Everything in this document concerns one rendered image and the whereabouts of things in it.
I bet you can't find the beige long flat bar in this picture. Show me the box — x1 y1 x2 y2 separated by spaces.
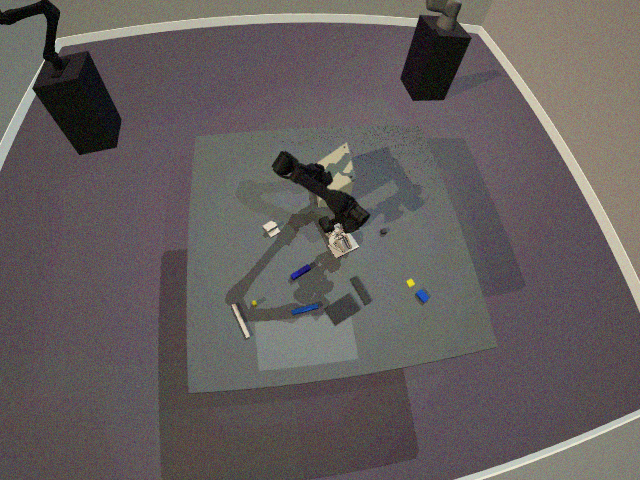
232 303 251 338

